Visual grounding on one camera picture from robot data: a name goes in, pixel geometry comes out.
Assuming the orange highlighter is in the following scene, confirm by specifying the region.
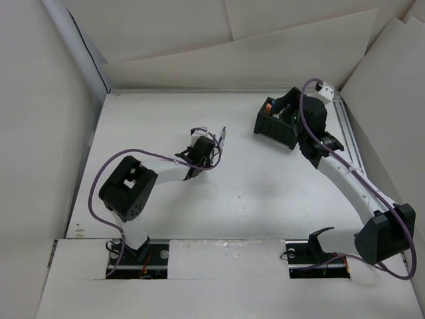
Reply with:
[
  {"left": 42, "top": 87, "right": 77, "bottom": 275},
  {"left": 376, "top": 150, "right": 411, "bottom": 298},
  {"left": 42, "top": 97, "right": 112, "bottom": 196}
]
[{"left": 264, "top": 103, "right": 272, "bottom": 114}]

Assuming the yellow highlighter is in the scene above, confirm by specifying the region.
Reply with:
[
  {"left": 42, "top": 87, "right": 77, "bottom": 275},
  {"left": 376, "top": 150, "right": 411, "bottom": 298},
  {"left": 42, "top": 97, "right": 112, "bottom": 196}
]
[{"left": 278, "top": 104, "right": 292, "bottom": 118}]

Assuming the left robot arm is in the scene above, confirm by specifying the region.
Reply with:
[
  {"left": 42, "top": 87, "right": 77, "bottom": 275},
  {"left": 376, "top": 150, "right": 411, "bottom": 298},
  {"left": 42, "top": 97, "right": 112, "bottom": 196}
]
[{"left": 98, "top": 134, "right": 223, "bottom": 264}]

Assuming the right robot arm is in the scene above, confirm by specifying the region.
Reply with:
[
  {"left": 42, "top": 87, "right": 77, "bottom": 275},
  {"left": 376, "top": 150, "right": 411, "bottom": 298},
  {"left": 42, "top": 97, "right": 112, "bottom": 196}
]
[{"left": 271, "top": 83, "right": 416, "bottom": 265}]

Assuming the black stationery organizer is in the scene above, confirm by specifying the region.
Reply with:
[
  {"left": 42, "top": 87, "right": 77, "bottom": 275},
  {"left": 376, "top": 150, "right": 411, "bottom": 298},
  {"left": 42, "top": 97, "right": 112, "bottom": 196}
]
[{"left": 254, "top": 97, "right": 297, "bottom": 150}]

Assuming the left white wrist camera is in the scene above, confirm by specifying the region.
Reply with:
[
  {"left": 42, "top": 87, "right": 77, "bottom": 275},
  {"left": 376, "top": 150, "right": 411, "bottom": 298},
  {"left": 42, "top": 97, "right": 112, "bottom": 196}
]
[{"left": 190, "top": 126, "right": 208, "bottom": 147}]

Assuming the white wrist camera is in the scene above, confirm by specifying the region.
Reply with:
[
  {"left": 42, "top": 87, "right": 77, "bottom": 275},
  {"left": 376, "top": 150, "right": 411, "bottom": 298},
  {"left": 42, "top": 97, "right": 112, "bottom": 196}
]
[
  {"left": 315, "top": 82, "right": 335, "bottom": 104},
  {"left": 190, "top": 126, "right": 208, "bottom": 147}
]

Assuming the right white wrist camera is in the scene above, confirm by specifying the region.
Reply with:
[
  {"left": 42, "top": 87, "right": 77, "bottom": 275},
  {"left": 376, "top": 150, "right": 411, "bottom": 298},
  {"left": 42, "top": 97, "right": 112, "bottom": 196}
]
[{"left": 315, "top": 82, "right": 335, "bottom": 104}]

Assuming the aluminium rail right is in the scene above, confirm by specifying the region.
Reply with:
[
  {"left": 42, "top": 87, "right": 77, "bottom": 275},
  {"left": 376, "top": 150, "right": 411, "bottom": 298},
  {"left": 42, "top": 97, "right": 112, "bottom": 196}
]
[{"left": 333, "top": 92, "right": 366, "bottom": 175}]

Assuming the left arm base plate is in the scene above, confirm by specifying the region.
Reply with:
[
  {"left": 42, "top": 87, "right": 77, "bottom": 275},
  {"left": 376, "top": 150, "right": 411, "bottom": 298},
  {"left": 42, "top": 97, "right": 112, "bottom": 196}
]
[{"left": 106, "top": 239, "right": 169, "bottom": 280}]

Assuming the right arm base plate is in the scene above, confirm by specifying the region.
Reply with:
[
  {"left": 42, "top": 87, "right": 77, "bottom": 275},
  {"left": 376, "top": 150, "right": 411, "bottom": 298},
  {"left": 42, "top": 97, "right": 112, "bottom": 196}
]
[{"left": 280, "top": 239, "right": 351, "bottom": 279}]

